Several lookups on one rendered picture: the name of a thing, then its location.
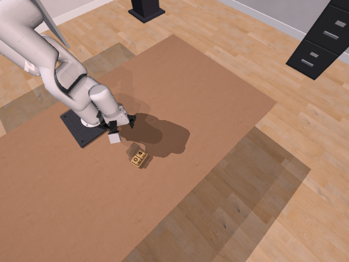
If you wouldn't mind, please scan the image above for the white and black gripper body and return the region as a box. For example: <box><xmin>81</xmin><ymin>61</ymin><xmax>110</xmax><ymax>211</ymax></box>
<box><xmin>102</xmin><ymin>108</ymin><xmax>129</xmax><ymax>126</ymax></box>

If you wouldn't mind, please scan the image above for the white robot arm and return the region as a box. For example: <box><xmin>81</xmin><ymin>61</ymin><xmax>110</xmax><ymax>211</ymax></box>
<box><xmin>0</xmin><ymin>0</ymin><xmax>123</xmax><ymax>127</ymax></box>

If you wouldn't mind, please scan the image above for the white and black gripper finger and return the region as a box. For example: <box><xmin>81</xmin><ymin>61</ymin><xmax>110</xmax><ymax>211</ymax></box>
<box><xmin>127</xmin><ymin>115</ymin><xmax>136</xmax><ymax>129</ymax></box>
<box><xmin>100</xmin><ymin>120</ymin><xmax>110</xmax><ymax>128</ymax></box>

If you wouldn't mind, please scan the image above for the tan wooden calendar cube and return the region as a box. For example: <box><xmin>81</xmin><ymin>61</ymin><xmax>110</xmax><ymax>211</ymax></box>
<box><xmin>136</xmin><ymin>150</ymin><xmax>146</xmax><ymax>160</ymax></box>
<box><xmin>131</xmin><ymin>156</ymin><xmax>142</xmax><ymax>166</ymax></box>

